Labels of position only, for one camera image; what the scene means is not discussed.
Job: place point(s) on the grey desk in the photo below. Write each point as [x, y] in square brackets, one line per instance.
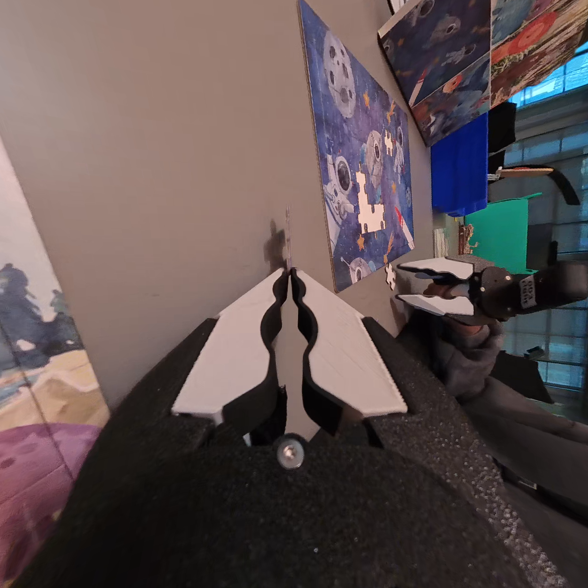
[160, 138]

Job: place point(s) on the blue jigsaw puzzle piece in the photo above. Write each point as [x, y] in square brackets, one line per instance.
[289, 243]

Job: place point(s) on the person's right forearm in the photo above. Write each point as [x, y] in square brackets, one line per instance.
[473, 363]

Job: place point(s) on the space jigsaw puzzle board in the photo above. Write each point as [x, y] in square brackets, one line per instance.
[349, 138]

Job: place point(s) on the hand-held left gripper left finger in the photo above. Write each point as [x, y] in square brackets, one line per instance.
[225, 363]

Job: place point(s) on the blue plastic bin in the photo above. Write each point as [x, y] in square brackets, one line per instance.
[459, 170]

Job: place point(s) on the printed jigsaw puzzle box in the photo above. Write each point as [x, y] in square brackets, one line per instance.
[441, 59]

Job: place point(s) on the landscape jigsaw puzzle board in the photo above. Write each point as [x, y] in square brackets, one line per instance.
[41, 390]

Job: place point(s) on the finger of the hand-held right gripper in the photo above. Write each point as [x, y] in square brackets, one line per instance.
[441, 307]
[441, 265]

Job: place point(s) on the white-backed jigsaw puzzle piece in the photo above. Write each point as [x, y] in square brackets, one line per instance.
[390, 278]

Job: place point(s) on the green plastic bin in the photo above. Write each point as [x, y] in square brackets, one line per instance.
[496, 229]

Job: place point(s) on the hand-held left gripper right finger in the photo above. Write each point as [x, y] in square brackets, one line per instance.
[353, 363]

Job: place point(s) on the window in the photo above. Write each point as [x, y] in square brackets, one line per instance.
[565, 138]

